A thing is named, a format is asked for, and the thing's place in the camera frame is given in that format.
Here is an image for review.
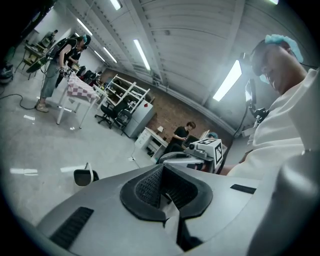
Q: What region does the red white checked cloth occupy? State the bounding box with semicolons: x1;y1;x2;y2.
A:
66;73;99;104

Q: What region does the person's white shirt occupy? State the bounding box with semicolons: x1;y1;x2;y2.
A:
224;68;320;181

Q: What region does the white desk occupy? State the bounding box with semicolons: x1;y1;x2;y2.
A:
134;125;171;164

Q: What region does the black mounted device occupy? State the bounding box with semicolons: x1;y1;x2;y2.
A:
244;78;270;125

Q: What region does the person's head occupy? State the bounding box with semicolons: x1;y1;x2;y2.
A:
249;33;310;95

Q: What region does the black floor cable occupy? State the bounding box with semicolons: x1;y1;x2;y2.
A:
0;93;39;110

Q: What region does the blue hair cap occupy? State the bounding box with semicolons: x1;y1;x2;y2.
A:
264;33;305;64

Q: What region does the black office chair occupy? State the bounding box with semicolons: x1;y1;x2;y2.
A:
94;101;120;126
111;109;134;130

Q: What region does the white shelf unit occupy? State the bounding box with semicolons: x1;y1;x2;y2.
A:
99;73;151;114

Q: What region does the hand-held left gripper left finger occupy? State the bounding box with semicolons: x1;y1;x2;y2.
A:
36;163;186;256

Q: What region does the white table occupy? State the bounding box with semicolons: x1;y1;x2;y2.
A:
55;74;101;130

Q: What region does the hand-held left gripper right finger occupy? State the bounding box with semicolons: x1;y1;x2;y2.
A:
162;163;264;256

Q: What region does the black round seat chair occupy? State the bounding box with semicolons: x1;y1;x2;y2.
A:
25;57;44;81

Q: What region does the white metal cabinet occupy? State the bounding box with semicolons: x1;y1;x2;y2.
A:
123;99;155;139

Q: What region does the wooden table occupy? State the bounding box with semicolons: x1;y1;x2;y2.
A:
14;41;51;74

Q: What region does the grey trash bin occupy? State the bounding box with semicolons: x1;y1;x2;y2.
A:
73;162;100;188

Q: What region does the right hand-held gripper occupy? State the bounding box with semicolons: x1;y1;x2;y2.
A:
159;137;224;174

